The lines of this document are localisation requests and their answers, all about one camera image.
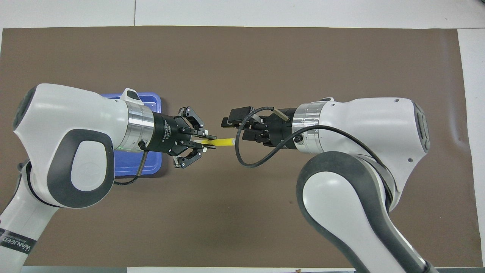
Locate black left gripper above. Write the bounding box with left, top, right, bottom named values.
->
left=151, top=106, right=217, bottom=169

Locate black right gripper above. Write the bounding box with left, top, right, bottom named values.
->
left=221, top=106, right=300, bottom=151

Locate yellow marker pen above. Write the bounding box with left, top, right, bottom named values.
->
left=200, top=138, right=236, bottom=147

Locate blue plastic tray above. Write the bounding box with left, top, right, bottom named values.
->
left=100, top=92, right=163, bottom=178

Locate brown table mat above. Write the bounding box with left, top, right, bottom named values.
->
left=0, top=26, right=483, bottom=268

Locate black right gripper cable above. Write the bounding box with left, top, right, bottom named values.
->
left=235, top=107, right=399, bottom=191

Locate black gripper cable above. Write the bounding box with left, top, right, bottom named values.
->
left=235, top=107, right=399, bottom=191
left=113, top=151, right=149, bottom=187

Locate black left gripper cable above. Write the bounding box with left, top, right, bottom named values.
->
left=113, top=151, right=149, bottom=187

